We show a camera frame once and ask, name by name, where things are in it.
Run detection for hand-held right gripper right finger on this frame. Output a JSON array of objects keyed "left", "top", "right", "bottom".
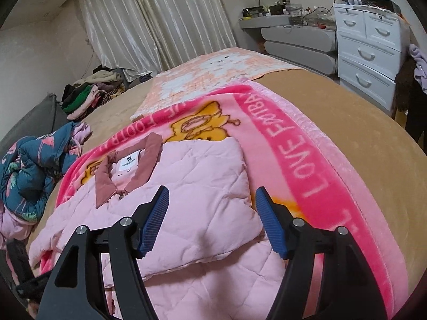
[{"left": 255, "top": 187, "right": 388, "bottom": 320}]

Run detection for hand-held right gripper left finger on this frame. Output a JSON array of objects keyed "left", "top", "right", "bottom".
[{"left": 38, "top": 186, "right": 169, "bottom": 320}]

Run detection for light pink quilted comforter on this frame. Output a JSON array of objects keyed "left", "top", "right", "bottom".
[{"left": 28, "top": 131, "right": 287, "bottom": 320}]

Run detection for pile of clothes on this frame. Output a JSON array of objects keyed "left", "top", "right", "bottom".
[{"left": 62, "top": 65, "right": 127, "bottom": 121}]

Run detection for pink printed blanket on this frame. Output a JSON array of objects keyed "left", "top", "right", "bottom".
[{"left": 40, "top": 79, "right": 409, "bottom": 320}]

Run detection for blue floral quilted jacket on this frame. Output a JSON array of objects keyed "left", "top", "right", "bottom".
[{"left": 0, "top": 122, "right": 81, "bottom": 222}]

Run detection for grey cushion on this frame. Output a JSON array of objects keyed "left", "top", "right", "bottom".
[{"left": 0, "top": 95, "right": 69, "bottom": 155}]

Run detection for peach patterned blanket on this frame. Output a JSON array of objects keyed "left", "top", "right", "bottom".
[{"left": 130, "top": 47, "right": 302, "bottom": 122}]

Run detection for grey cluttered desk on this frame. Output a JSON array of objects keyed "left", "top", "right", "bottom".
[{"left": 238, "top": 15, "right": 339, "bottom": 75}]

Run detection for brown fuzzy garment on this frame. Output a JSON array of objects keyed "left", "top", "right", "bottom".
[{"left": 394, "top": 58, "right": 416, "bottom": 112}]

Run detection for white drawer chest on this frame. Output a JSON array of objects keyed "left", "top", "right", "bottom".
[{"left": 334, "top": 3, "right": 409, "bottom": 112}]

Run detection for white pleated curtain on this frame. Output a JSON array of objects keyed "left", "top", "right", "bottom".
[{"left": 77, "top": 0, "right": 237, "bottom": 74}]

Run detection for clutter on dresser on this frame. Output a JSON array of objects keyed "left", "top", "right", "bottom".
[{"left": 242, "top": 0, "right": 334, "bottom": 29}]

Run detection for lilac cloth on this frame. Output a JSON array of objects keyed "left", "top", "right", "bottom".
[{"left": 409, "top": 43, "right": 427, "bottom": 94}]

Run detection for black box on chest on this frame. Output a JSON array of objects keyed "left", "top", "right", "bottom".
[{"left": 335, "top": 0, "right": 401, "bottom": 10}]

